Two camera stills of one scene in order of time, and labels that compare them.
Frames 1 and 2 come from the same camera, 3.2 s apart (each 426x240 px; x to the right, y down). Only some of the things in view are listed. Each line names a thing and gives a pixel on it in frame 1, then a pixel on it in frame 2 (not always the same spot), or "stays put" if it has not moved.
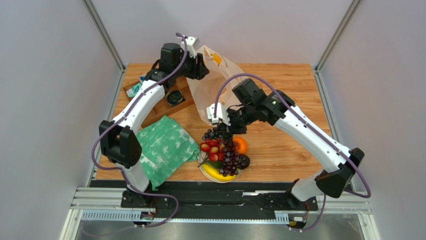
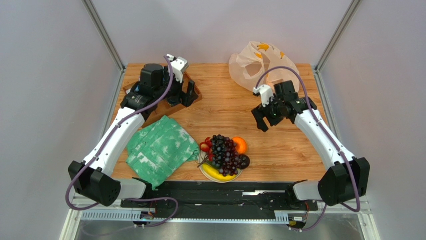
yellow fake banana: [216, 175] stays put
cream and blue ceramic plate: [204, 156] stays put
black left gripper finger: [202, 70] → [192, 95]
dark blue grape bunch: [221, 131] → [218, 142]
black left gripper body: [190, 67] → [176, 93]
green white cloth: [166, 143] stays put
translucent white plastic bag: [217, 86] → [246, 67]
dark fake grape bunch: [231, 158] stays put
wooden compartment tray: [175, 98] stays put
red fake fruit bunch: [214, 147] stays put
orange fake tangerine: [241, 145] stays put
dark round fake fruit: [245, 161] stays put
